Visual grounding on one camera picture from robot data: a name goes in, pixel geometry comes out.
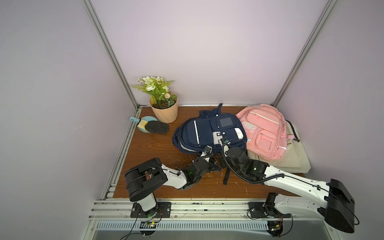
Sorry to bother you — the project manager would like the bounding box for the corner aluminium profile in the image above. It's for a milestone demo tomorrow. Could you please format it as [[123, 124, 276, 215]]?
[[272, 0, 338, 108], [83, 0, 140, 111]]

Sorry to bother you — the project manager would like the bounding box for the pink backpack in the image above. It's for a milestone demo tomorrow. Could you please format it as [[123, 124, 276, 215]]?
[[236, 104, 299, 161]]

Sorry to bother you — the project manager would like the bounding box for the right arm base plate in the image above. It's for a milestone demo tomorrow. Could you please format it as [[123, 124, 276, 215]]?
[[248, 202, 292, 219]]

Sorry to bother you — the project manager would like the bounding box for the right circuit board with cable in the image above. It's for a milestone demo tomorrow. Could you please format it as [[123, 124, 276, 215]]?
[[267, 221, 294, 238]]

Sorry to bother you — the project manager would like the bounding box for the aluminium mounting rail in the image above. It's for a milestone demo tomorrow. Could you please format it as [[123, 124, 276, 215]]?
[[88, 195, 323, 221]]

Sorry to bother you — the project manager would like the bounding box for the left corner aluminium profile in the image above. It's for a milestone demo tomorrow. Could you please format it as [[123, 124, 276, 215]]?
[[83, 0, 140, 111]]

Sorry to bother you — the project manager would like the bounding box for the right corner aluminium profile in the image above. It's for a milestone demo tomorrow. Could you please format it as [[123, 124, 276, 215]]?
[[272, 0, 338, 108]]

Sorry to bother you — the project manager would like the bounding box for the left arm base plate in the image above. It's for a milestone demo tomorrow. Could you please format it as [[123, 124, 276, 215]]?
[[130, 202, 172, 220]]

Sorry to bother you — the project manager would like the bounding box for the terracotta flower pot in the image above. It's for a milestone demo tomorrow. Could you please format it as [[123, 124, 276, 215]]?
[[150, 92, 179, 124]]

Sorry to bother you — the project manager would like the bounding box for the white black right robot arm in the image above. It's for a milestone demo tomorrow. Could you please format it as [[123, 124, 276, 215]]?
[[220, 138, 360, 234]]

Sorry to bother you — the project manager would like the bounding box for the cream canvas backpack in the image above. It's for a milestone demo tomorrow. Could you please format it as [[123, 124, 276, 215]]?
[[247, 120, 311, 185]]

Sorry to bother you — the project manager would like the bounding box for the left circuit board with cable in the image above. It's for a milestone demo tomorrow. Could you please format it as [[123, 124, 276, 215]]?
[[119, 220, 163, 240]]

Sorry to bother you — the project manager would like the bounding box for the navy blue backpack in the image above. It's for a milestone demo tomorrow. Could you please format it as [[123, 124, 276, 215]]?
[[172, 103, 249, 173]]

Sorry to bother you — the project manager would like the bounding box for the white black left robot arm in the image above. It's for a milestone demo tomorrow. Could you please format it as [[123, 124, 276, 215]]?
[[124, 146, 221, 220]]

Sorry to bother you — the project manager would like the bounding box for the green white artificial plant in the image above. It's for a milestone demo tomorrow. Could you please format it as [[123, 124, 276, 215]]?
[[131, 76, 178, 110]]

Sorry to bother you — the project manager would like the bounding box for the black work glove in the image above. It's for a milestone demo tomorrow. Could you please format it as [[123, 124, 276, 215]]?
[[145, 121, 170, 135]]

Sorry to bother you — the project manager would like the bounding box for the yellow sponge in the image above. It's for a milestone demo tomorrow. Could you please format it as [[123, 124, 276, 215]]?
[[138, 119, 148, 131]]

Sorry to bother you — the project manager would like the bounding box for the circuit board with cable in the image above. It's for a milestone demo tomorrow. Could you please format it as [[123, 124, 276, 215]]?
[[267, 221, 294, 238], [119, 220, 163, 240]]

